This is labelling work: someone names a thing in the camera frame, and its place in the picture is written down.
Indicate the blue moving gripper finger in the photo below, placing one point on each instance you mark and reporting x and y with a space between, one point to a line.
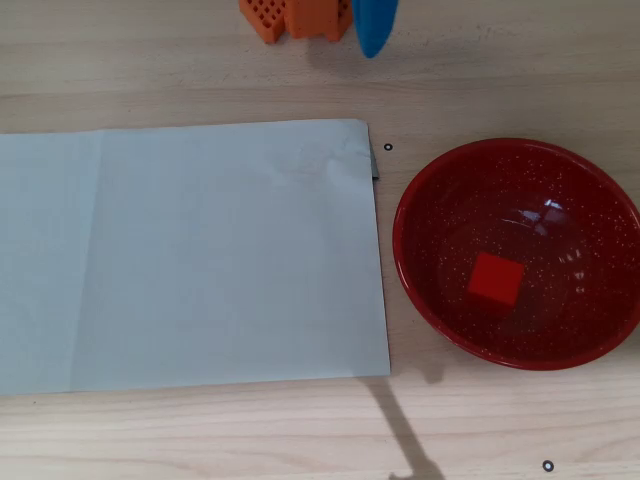
374 27

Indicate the red cube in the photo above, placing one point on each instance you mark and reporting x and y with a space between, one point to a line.
496 278

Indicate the orange robot base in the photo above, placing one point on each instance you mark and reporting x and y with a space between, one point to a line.
310 17

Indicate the red speckled bowl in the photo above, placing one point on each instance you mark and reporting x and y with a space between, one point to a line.
520 200

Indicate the white paper sheet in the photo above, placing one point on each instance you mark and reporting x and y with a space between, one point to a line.
200 260

